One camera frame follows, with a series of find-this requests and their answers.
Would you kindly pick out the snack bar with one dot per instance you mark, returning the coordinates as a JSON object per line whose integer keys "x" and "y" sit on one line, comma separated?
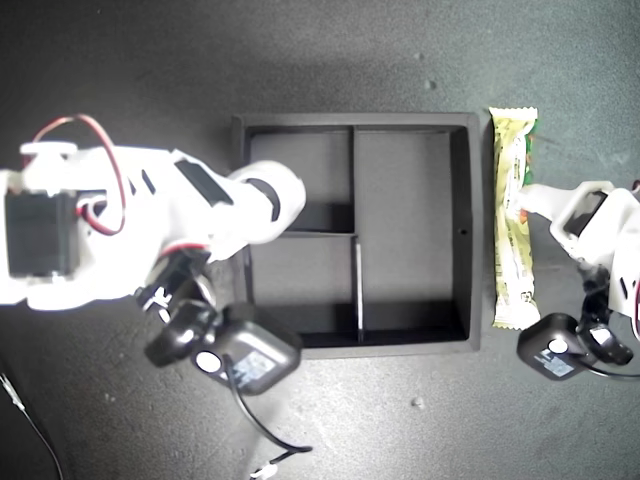
{"x": 512, "y": 265}

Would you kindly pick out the black tray with wells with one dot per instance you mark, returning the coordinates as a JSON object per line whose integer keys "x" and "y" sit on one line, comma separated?
{"x": 400, "y": 225}

